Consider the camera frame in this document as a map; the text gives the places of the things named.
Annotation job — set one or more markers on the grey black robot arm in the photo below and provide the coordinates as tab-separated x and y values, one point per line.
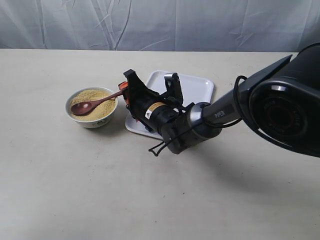
280	103

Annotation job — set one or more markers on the dark red wooden spoon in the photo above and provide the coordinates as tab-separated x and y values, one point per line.
84	108

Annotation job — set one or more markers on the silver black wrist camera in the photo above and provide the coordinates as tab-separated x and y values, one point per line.
173	87

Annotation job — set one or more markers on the yellow grain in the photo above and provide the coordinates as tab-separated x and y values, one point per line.
100	111

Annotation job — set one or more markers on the white patterned ceramic bowl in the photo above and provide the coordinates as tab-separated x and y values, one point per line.
95	123

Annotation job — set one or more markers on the white wrinkled backdrop curtain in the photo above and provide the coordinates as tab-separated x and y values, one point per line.
160	25

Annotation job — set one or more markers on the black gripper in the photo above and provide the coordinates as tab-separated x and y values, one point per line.
158	114

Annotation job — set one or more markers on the white rectangular plastic tray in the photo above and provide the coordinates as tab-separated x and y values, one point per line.
194	89

